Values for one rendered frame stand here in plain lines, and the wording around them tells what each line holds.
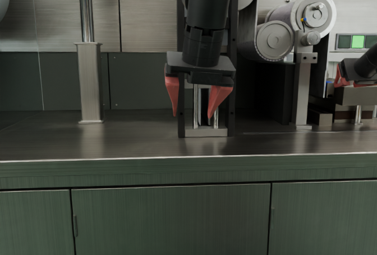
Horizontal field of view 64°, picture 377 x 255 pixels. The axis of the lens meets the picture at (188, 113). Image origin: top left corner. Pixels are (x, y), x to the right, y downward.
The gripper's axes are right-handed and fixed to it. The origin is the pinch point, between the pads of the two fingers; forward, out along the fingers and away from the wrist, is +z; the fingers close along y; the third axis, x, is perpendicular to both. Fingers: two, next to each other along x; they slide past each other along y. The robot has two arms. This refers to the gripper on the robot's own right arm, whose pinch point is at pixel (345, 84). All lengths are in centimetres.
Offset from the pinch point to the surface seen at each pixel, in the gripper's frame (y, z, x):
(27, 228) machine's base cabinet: -86, 4, -37
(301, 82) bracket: -10.6, 5.1, 3.3
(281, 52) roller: -15.6, 4.3, 13.5
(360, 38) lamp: 31, 28, 36
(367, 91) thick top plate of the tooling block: 11.5, 7.3, 1.3
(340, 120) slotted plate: 7.1, 17.7, -4.7
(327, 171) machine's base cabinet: -12.0, -2.1, -25.7
